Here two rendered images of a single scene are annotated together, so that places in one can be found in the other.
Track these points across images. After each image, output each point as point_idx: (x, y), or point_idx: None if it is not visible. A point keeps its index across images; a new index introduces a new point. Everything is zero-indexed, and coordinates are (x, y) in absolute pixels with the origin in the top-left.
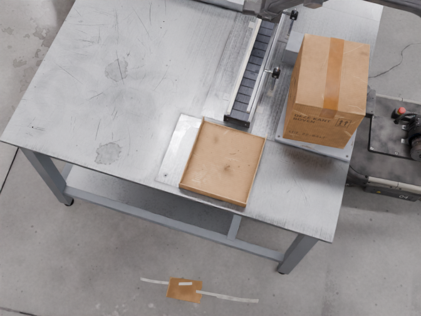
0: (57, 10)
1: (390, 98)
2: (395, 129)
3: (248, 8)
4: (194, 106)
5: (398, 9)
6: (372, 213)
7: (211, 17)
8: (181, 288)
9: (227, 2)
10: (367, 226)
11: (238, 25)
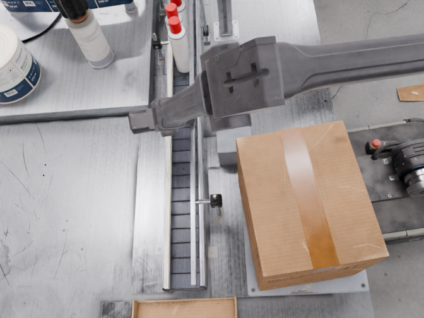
0: None
1: (356, 131)
2: (376, 167)
3: (137, 125)
4: (118, 283)
5: (320, 26)
6: (383, 266)
7: (107, 135)
8: None
9: (120, 108)
10: (385, 284)
11: (146, 133)
